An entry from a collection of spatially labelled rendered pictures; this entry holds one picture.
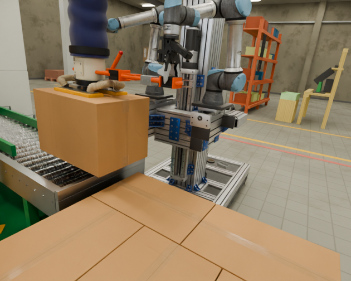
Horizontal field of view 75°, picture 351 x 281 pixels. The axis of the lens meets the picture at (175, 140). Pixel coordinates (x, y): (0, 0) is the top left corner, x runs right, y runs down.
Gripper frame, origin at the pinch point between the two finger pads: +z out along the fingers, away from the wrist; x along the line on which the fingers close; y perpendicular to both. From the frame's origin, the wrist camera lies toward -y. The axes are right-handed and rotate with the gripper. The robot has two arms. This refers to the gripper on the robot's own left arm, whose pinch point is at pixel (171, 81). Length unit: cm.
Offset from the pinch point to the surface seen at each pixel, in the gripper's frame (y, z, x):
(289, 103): 16, 71, -580
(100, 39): 49, -18, 1
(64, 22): 324, -61, -154
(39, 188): 60, 64, 38
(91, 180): 42, 61, 17
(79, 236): 13, 66, 45
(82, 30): 54, -22, 8
